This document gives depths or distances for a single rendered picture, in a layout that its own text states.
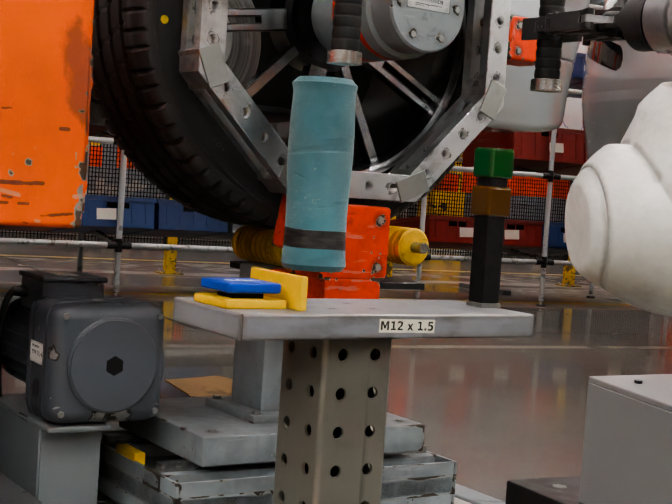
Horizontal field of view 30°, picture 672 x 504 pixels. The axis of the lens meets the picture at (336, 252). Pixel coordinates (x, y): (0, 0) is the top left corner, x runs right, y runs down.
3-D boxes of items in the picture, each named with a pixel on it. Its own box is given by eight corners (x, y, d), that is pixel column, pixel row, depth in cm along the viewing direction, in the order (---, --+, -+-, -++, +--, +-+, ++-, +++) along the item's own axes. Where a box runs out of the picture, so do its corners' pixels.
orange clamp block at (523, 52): (477, 60, 204) (518, 66, 209) (508, 58, 198) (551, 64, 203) (480, 17, 204) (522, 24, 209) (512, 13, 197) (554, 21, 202)
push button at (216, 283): (251, 296, 151) (252, 277, 151) (281, 302, 145) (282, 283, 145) (199, 295, 147) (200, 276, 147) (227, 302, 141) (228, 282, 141)
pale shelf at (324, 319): (451, 320, 175) (453, 299, 174) (534, 337, 160) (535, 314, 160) (171, 321, 151) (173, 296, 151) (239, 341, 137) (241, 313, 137)
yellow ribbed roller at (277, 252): (252, 258, 216) (254, 224, 215) (346, 275, 191) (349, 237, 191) (222, 257, 213) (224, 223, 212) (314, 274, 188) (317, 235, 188)
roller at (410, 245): (333, 252, 216) (335, 218, 216) (438, 268, 192) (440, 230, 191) (304, 251, 213) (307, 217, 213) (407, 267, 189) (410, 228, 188)
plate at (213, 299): (252, 301, 152) (253, 293, 152) (286, 309, 145) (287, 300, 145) (193, 300, 147) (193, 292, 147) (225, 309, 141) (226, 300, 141)
